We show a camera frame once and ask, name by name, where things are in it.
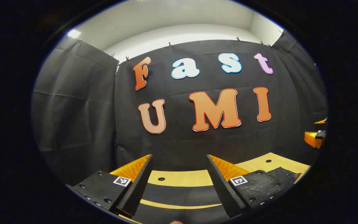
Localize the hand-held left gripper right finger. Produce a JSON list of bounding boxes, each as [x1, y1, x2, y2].
[[206, 154, 291, 218]]

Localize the black backdrop cloth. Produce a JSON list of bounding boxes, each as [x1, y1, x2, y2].
[[31, 30, 328, 187]]

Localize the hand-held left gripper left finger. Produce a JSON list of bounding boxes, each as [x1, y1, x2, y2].
[[66, 154, 154, 218]]

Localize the dark denim jeans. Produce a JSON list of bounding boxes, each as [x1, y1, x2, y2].
[[117, 167, 301, 224]]

